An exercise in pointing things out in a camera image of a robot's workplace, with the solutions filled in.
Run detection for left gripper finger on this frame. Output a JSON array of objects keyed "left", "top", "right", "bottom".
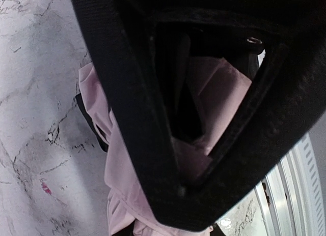
[{"left": 72, "top": 0, "right": 325, "bottom": 232}]

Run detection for pink and black umbrella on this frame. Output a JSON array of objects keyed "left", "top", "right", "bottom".
[{"left": 78, "top": 57, "right": 252, "bottom": 235}]

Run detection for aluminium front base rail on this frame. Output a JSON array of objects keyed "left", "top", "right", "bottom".
[{"left": 255, "top": 134, "right": 325, "bottom": 235}]

